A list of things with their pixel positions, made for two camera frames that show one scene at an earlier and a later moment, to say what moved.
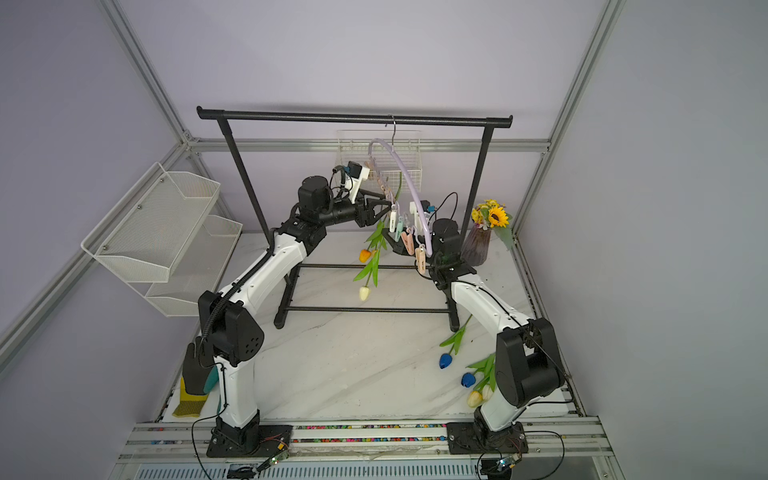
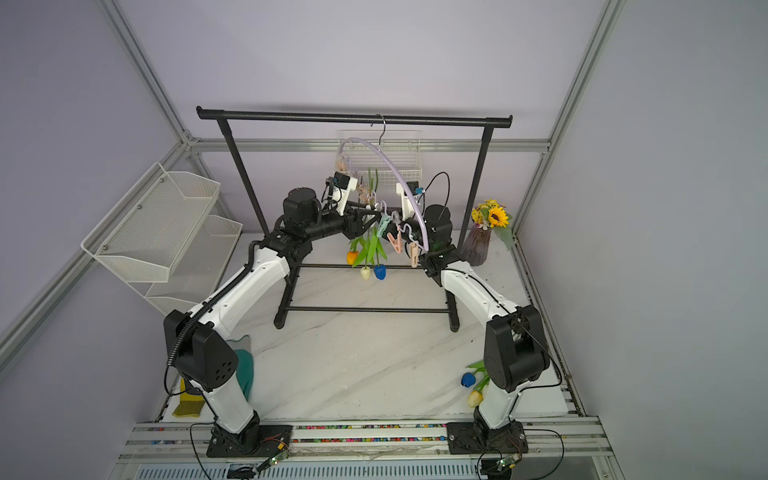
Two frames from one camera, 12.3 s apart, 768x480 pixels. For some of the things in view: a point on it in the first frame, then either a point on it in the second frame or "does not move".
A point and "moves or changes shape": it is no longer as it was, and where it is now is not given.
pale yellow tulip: [396, 195] moves or changes shape
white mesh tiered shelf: [163, 240] does not move
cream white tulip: [370, 270] → [365, 258]
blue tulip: [454, 342] → [380, 271]
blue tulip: [486, 366] does not move
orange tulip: [375, 241] → [351, 256]
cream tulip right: [484, 390] does not move
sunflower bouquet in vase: [487, 216] does not move
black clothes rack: [227, 114] does not move
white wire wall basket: [392, 157] does not move
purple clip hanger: [396, 225] → [399, 235]
